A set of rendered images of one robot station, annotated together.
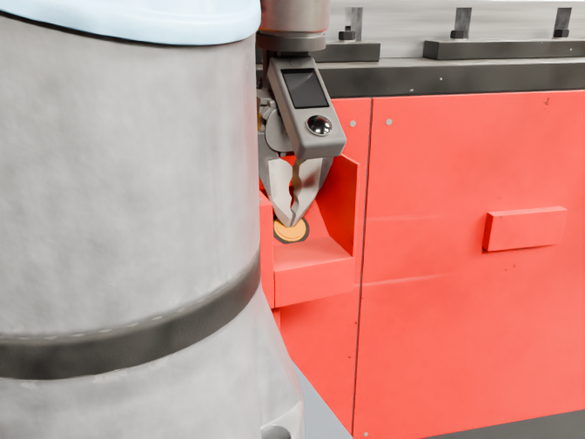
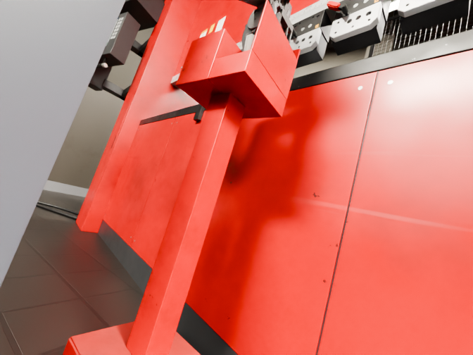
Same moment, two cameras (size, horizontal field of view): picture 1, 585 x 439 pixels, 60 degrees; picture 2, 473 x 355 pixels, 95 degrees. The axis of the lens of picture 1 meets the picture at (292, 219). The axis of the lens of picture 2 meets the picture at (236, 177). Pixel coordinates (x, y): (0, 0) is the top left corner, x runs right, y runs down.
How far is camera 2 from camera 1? 0.74 m
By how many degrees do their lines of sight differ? 66
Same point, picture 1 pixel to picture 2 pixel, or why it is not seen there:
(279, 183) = (248, 44)
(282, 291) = (213, 69)
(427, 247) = (430, 188)
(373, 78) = (380, 60)
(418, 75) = (421, 48)
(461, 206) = not seen: outside the picture
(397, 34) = not seen: hidden behind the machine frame
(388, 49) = not seen: hidden behind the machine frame
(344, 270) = (243, 57)
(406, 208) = (402, 146)
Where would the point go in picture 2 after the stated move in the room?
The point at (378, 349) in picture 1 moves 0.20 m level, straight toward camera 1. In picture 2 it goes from (355, 289) to (263, 270)
